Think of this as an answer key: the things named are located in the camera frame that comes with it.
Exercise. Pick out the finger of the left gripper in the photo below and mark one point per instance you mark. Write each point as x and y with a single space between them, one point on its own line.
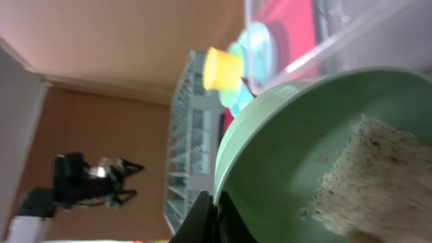
130 168
121 197

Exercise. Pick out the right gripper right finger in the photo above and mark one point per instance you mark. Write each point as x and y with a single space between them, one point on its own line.
231 228

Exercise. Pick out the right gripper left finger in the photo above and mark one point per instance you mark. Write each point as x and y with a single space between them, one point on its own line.
199 222

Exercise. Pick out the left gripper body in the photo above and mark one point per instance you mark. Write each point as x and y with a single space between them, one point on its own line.
73 182

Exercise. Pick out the rice food waste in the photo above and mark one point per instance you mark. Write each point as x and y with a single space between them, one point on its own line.
380 185

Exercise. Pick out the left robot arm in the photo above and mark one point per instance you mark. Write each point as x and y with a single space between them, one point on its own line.
37 208

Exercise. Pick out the grey dishwasher rack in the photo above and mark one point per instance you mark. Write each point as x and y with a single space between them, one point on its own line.
195 129

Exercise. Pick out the light green saucer bowl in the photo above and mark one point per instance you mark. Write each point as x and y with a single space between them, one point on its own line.
229 97

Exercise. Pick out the yellow plastic cup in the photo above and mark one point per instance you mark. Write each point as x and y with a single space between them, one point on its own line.
222 70

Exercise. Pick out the light blue plate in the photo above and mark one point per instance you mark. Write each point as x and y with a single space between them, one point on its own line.
259 42

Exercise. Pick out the clear plastic bin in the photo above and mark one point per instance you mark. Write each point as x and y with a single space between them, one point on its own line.
358 34

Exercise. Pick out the red plastic tray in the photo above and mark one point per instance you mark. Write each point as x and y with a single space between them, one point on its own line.
292 24

